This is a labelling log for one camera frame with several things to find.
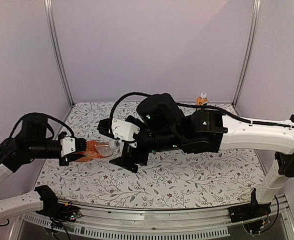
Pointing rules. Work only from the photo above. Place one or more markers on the large orange-label bottle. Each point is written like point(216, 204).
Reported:
point(230, 109)
point(98, 150)

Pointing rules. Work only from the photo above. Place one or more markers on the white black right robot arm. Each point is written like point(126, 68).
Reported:
point(162, 126)

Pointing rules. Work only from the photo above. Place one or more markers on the left aluminium frame post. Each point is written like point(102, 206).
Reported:
point(56, 50)

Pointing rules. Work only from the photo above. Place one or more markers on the aluminium front rail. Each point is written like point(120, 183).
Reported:
point(32, 226)

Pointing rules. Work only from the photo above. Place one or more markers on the aluminium frame post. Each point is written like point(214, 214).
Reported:
point(248, 52)
point(56, 50)

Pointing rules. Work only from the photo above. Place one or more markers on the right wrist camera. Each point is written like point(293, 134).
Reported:
point(119, 130)

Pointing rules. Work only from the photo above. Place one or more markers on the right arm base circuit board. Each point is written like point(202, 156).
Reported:
point(255, 227)

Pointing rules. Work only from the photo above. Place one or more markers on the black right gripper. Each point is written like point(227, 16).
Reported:
point(140, 158)

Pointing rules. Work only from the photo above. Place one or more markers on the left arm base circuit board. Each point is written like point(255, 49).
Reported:
point(68, 212)

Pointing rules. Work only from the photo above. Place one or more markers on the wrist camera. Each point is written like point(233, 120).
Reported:
point(119, 130)
point(67, 146)

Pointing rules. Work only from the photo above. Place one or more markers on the right aluminium frame post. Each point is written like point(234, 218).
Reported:
point(248, 52)

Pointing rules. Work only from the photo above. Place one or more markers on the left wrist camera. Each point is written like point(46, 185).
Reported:
point(67, 146)

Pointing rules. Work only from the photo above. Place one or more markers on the floral patterned table mat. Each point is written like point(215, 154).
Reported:
point(170, 180)

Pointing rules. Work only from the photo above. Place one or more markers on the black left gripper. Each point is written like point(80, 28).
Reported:
point(70, 157)

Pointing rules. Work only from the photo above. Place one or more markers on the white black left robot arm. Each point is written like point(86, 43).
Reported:
point(38, 136)

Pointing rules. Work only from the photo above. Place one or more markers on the slim orange drink bottle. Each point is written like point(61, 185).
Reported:
point(202, 100)

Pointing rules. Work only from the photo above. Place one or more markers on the white perforated cable tray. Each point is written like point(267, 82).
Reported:
point(133, 233)

